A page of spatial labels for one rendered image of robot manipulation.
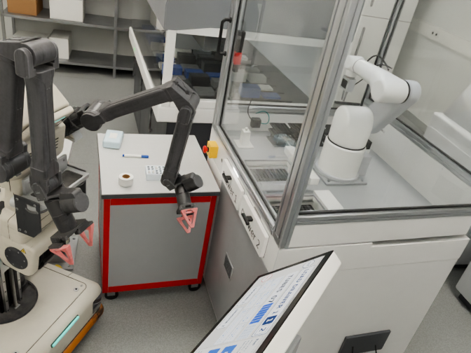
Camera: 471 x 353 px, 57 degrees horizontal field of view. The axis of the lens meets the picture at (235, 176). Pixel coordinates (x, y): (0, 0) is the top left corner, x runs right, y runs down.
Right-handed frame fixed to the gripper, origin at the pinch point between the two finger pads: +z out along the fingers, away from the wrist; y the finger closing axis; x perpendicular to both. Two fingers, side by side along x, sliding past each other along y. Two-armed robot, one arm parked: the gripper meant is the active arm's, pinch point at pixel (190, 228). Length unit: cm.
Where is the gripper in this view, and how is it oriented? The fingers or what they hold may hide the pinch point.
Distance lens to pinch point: 178.9
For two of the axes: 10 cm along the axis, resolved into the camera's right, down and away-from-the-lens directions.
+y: -2.5, 3.3, 9.1
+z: 2.4, 9.3, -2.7
